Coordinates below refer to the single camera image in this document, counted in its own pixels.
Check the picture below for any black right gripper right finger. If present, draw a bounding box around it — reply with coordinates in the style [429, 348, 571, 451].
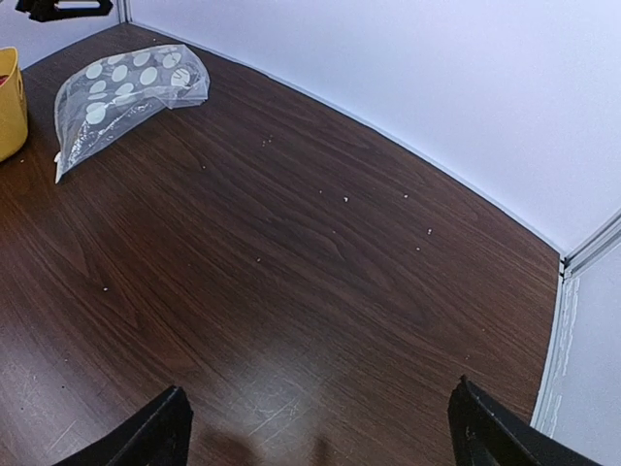
[447, 376, 595, 465]

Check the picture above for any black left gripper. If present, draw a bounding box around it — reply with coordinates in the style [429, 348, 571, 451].
[15, 0, 114, 22]

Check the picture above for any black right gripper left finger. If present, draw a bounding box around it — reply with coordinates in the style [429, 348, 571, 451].
[59, 385, 193, 466]

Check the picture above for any clear polka dot zip bag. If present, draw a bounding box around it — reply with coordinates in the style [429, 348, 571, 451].
[54, 44, 210, 182]

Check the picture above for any yellow plastic basket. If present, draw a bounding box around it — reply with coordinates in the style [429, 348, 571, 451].
[0, 47, 28, 161]

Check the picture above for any left aluminium corner post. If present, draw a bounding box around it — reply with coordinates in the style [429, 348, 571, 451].
[116, 0, 132, 23]

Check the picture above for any aluminium corner post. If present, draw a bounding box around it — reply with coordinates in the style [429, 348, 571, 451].
[563, 211, 620, 280]
[116, 0, 132, 23]

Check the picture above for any right aluminium corner post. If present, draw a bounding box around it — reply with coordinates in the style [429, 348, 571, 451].
[563, 211, 620, 280]

